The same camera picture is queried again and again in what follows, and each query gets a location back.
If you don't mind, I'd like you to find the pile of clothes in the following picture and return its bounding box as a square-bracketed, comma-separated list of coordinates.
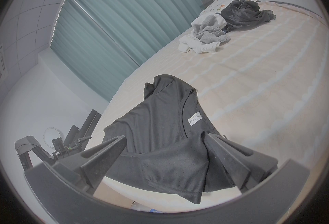
[178, 13, 231, 54]

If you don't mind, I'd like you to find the white printed pillow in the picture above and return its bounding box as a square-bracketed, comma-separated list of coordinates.
[206, 0, 258, 16]

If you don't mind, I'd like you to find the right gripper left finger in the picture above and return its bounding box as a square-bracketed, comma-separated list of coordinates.
[53, 135, 128, 189]

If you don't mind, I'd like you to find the black garment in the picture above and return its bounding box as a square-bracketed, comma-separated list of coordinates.
[221, 0, 277, 33]

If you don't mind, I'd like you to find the blue-green curtain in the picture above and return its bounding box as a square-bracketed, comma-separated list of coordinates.
[69, 0, 206, 66]
[50, 0, 140, 102]

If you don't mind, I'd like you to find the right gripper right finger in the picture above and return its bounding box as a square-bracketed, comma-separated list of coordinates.
[204, 133, 280, 190]

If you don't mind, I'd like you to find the black T-shirt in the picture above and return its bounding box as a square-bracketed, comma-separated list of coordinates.
[103, 74, 255, 205]

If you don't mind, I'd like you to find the bed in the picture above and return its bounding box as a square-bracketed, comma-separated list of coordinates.
[85, 0, 329, 215]

